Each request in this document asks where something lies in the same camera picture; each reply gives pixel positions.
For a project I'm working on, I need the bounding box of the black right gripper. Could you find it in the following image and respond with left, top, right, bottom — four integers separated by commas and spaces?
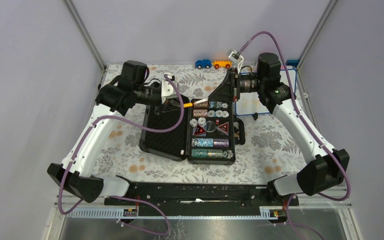
208, 68, 265, 104

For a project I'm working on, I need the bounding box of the blue framed whiteboard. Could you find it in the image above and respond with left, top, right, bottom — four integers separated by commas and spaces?
235, 68, 298, 117

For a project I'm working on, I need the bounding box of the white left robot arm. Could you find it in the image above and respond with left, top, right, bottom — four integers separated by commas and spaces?
47, 60, 185, 206

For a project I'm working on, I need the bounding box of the orange toy car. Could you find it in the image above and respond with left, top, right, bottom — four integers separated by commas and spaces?
212, 60, 232, 69

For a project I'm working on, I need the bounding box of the clear dealer button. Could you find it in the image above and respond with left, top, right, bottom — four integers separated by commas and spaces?
205, 120, 217, 133

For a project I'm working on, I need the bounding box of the blue toy car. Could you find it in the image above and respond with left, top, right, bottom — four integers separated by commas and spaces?
195, 59, 213, 69

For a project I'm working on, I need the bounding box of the red triangle all-in marker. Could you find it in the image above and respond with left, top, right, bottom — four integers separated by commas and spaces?
193, 124, 207, 137

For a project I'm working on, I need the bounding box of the black poker chip case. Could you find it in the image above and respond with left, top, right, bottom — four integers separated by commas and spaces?
139, 96, 246, 165

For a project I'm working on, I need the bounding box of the floral table cloth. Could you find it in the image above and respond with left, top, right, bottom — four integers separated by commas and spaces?
93, 64, 306, 185

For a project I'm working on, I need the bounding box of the blue block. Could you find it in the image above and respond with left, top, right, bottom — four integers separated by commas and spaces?
285, 59, 300, 68

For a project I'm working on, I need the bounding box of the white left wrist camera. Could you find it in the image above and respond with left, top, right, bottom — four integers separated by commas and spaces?
161, 72, 179, 103

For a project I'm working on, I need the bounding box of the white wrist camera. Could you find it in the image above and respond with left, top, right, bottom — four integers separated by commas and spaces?
161, 72, 179, 103
226, 49, 244, 70

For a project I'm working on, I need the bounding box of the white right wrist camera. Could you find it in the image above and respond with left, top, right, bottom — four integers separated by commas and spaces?
226, 49, 244, 70

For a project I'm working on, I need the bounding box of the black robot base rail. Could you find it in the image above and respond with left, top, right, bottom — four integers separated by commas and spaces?
104, 182, 289, 217

